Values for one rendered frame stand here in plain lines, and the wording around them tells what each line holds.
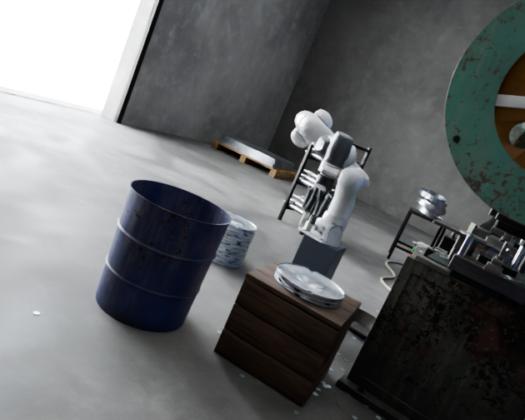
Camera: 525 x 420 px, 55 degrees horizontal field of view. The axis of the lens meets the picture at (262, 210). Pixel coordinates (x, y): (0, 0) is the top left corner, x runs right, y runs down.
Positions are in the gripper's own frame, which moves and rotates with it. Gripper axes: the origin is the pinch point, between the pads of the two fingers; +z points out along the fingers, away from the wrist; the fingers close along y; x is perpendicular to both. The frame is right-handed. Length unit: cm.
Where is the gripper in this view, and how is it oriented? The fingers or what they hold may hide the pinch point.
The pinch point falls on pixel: (307, 222)
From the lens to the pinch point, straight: 206.9
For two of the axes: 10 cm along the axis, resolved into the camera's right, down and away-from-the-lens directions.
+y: -5.5, -3.8, 7.4
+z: -3.8, 9.1, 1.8
